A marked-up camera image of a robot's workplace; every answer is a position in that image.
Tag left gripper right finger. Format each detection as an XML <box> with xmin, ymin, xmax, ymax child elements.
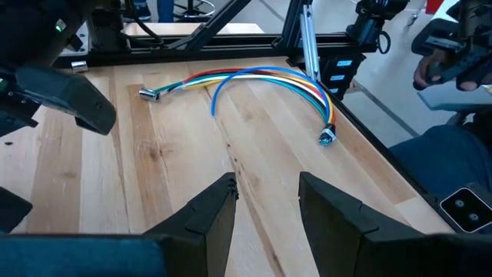
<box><xmin>298</xmin><ymin>171</ymin><xmax>492</xmax><ymax>277</ymax></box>

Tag red container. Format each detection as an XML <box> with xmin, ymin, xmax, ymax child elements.
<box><xmin>424</xmin><ymin>0</ymin><xmax>445</xmax><ymax>15</ymax></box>

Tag black handheld controller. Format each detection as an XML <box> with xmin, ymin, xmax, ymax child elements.
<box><xmin>410</xmin><ymin>0</ymin><xmax>492</xmax><ymax>88</ymax></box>

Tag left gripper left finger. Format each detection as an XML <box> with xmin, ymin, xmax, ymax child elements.
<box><xmin>0</xmin><ymin>172</ymin><xmax>240</xmax><ymax>277</ymax></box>

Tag grey chair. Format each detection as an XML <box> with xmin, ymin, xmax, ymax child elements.
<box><xmin>417</xmin><ymin>90</ymin><xmax>492</xmax><ymax>126</ymax></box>

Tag person's hand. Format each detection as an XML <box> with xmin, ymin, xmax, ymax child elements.
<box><xmin>413</xmin><ymin>48</ymin><xmax>445</xmax><ymax>92</ymax></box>
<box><xmin>456</xmin><ymin>75</ymin><xmax>484</xmax><ymax>92</ymax></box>

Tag coloured wire bundle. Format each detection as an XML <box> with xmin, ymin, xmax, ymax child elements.
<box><xmin>153</xmin><ymin>65</ymin><xmax>338</xmax><ymax>147</ymax></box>

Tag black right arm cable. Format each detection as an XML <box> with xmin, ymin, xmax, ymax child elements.
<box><xmin>122</xmin><ymin>0</ymin><xmax>165</xmax><ymax>46</ymax></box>

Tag black box blue labels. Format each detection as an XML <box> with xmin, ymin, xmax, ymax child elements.
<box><xmin>320</xmin><ymin>52</ymin><xmax>367</xmax><ymax>98</ymax></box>

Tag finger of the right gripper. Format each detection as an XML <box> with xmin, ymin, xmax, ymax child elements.
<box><xmin>14</xmin><ymin>65</ymin><xmax>118</xmax><ymax>136</ymax></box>
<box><xmin>0</xmin><ymin>186</ymin><xmax>34</xmax><ymax>235</ymax></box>

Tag black clamp mount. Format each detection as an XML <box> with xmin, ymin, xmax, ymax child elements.
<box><xmin>344</xmin><ymin>0</ymin><xmax>411</xmax><ymax>55</ymax></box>

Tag dark smartphone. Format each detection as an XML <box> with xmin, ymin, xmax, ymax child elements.
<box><xmin>439</xmin><ymin>185</ymin><xmax>492</xmax><ymax>235</ymax></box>

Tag silver aluminium bar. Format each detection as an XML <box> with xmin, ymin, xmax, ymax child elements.
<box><xmin>299</xmin><ymin>3</ymin><xmax>322</xmax><ymax>82</ymax></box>

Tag black aluminium frame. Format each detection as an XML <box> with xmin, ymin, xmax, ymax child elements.
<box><xmin>53</xmin><ymin>0</ymin><xmax>454</xmax><ymax>216</ymax></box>

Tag person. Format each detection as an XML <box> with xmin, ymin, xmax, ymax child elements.
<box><xmin>387</xmin><ymin>109</ymin><xmax>492</xmax><ymax>203</ymax></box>
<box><xmin>132</xmin><ymin>0</ymin><xmax>177</xmax><ymax>23</ymax></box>

